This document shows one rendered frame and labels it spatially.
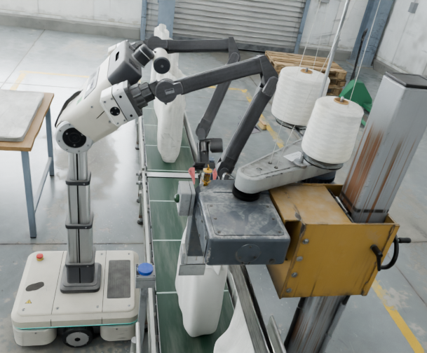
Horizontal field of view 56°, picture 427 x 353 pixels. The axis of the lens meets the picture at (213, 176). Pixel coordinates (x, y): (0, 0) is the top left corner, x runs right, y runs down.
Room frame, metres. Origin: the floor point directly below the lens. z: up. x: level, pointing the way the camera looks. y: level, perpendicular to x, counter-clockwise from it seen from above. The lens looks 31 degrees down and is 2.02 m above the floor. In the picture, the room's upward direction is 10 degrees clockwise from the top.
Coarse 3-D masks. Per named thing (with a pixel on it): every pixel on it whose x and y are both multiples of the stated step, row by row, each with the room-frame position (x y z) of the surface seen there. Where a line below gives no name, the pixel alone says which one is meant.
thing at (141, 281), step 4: (136, 264) 1.21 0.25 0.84; (152, 264) 1.23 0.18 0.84; (152, 272) 1.18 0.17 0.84; (136, 276) 1.15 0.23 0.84; (140, 276) 1.15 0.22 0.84; (144, 276) 1.15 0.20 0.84; (148, 276) 1.16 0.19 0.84; (152, 276) 1.16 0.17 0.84; (136, 280) 1.14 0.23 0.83; (140, 280) 1.14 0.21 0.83; (144, 280) 1.15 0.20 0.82; (148, 280) 1.15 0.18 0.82; (136, 284) 1.14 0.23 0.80; (140, 284) 1.14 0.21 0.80; (144, 284) 1.15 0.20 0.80; (148, 284) 1.15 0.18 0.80; (152, 284) 1.16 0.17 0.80; (136, 288) 1.14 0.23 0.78; (140, 288) 1.14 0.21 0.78
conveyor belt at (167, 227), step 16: (160, 192) 2.44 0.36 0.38; (176, 192) 2.47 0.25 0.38; (160, 208) 2.24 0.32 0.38; (176, 208) 2.27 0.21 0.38; (160, 224) 2.07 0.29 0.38; (176, 224) 2.10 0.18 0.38; (160, 240) 1.91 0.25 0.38; (176, 240) 1.94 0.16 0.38; (160, 256) 1.77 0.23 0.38; (176, 256) 1.80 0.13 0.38; (160, 272) 1.65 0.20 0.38; (176, 272) 1.67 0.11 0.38; (160, 288) 1.54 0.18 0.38; (224, 288) 1.61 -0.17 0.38; (160, 304) 1.43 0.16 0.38; (176, 304) 1.45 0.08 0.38; (224, 304) 1.50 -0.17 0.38; (160, 320) 1.33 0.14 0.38; (176, 320) 1.35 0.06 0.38; (224, 320) 1.40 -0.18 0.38; (160, 336) 1.24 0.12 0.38; (176, 336) 1.26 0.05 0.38; (208, 336) 1.29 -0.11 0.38; (176, 352) 1.17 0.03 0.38; (192, 352) 1.19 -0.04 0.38; (208, 352) 1.20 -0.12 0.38
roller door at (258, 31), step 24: (144, 0) 8.28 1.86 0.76; (192, 0) 8.57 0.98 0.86; (216, 0) 8.68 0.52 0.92; (240, 0) 8.82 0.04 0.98; (264, 0) 8.95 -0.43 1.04; (288, 0) 9.07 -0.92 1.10; (144, 24) 8.29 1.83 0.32; (192, 24) 8.57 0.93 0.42; (216, 24) 8.71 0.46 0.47; (240, 24) 8.84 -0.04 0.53; (264, 24) 8.97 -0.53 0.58; (288, 24) 9.11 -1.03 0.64; (240, 48) 8.83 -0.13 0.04; (264, 48) 8.97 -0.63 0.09; (288, 48) 9.11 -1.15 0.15
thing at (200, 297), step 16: (208, 272) 1.27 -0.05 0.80; (224, 272) 1.30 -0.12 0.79; (176, 288) 1.51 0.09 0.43; (192, 288) 1.27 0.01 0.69; (208, 288) 1.25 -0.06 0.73; (192, 304) 1.25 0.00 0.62; (208, 304) 1.25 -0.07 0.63; (192, 320) 1.24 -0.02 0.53; (208, 320) 1.26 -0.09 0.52; (192, 336) 1.26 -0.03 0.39
